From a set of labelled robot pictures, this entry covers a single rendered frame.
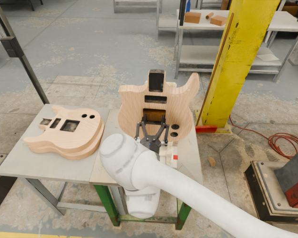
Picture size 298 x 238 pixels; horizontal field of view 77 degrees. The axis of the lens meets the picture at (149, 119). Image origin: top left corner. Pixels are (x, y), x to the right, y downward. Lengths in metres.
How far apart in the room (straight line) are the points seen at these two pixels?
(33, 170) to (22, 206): 1.06
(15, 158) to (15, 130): 1.64
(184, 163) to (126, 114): 0.48
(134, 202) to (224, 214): 0.25
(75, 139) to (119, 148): 0.79
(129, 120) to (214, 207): 0.55
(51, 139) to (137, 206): 0.83
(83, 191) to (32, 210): 0.48
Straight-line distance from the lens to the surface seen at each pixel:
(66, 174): 1.21
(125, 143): 0.45
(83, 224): 2.04
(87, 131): 1.24
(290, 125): 3.18
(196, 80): 0.72
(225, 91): 2.23
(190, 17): 3.08
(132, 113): 0.84
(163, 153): 1.01
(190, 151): 1.19
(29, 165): 1.34
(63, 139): 1.25
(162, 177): 0.44
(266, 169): 2.13
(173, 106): 0.79
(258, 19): 1.93
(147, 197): 0.59
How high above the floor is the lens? 1.89
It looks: 46 degrees down
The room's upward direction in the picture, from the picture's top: straight up
